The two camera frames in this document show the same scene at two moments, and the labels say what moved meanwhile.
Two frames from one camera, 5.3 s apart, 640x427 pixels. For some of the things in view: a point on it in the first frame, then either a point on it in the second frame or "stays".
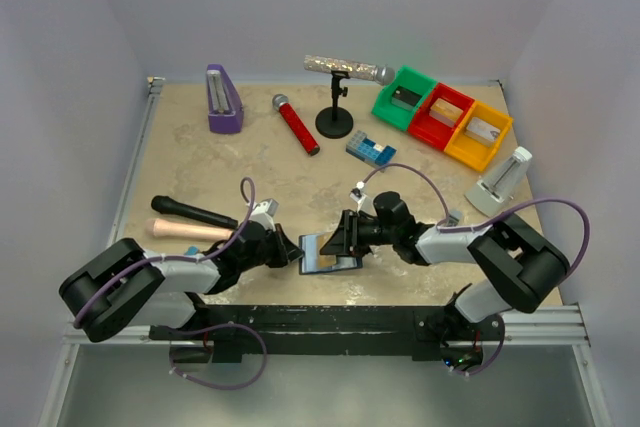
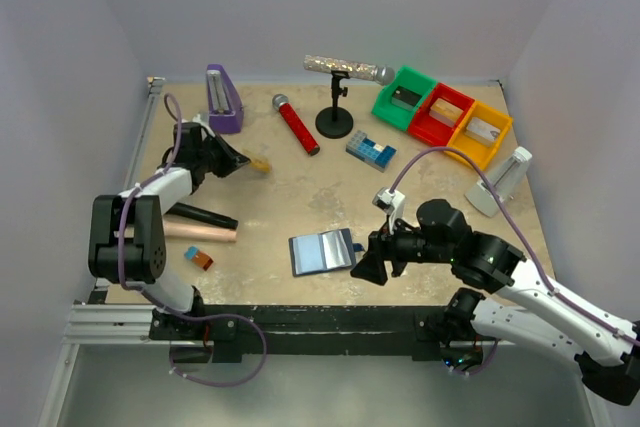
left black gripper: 275,245 -> 216,155
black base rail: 425,332 stays
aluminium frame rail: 73,338 stays
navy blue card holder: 308,258 stays
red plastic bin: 440,114 stays
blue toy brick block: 366,149 stays
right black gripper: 353,232 -> 381,252
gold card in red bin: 446,112 stays
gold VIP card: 326,261 -> 261,165
